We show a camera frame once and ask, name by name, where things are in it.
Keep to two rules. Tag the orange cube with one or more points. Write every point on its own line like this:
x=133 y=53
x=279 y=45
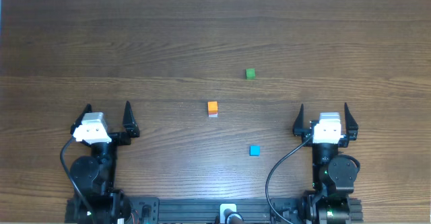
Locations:
x=212 y=106

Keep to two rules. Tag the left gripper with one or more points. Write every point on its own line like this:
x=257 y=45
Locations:
x=120 y=138

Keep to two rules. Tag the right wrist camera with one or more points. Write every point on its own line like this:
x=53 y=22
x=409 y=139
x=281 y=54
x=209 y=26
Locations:
x=328 y=128

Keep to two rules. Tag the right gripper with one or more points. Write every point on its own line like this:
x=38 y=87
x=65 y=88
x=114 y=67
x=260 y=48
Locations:
x=308 y=136

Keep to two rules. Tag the green cube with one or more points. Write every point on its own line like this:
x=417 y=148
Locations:
x=250 y=73

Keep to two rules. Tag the blue cube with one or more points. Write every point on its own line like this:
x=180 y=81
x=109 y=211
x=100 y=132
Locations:
x=254 y=150

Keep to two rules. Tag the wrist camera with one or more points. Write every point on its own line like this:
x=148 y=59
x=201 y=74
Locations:
x=328 y=128
x=91 y=130

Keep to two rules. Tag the mounting rail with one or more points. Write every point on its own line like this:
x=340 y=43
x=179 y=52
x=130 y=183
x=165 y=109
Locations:
x=195 y=210

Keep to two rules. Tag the white cube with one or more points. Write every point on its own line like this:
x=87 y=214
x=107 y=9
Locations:
x=213 y=115

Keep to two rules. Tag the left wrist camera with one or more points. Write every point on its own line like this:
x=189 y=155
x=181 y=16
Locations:
x=91 y=130

